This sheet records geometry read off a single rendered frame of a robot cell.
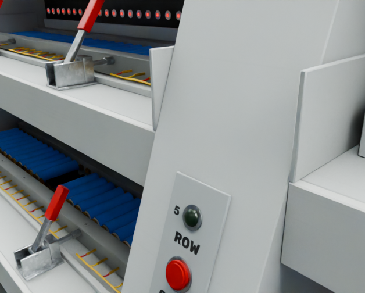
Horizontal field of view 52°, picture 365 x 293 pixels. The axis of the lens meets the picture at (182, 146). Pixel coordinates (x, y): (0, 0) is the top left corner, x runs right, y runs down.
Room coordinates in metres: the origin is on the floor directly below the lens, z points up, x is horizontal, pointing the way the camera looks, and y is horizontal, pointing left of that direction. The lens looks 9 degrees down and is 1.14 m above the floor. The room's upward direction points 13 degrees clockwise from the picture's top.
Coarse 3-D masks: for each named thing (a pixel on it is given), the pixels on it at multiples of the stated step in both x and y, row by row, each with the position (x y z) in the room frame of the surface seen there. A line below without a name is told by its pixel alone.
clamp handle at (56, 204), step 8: (56, 192) 0.36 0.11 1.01; (64, 192) 0.36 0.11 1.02; (56, 200) 0.36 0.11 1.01; (64, 200) 0.36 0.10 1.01; (48, 208) 0.36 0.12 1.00; (56, 208) 0.36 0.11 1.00; (48, 216) 0.35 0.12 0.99; (56, 216) 0.36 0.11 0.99; (48, 224) 0.35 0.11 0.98; (40, 232) 0.36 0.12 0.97; (40, 240) 0.35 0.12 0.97; (32, 248) 0.35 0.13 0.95; (40, 248) 0.36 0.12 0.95
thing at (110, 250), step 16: (0, 160) 0.56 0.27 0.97; (16, 176) 0.51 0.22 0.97; (32, 176) 0.51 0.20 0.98; (16, 192) 0.48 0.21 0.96; (32, 192) 0.47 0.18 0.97; (48, 192) 0.46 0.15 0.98; (64, 208) 0.42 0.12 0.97; (64, 224) 0.41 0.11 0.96; (80, 224) 0.39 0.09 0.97; (96, 224) 0.39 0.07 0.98; (80, 240) 0.39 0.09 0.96; (96, 240) 0.36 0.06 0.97; (112, 240) 0.36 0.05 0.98; (80, 256) 0.36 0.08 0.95; (112, 256) 0.34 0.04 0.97; (128, 256) 0.34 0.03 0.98; (96, 272) 0.34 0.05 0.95; (112, 272) 0.33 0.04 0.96
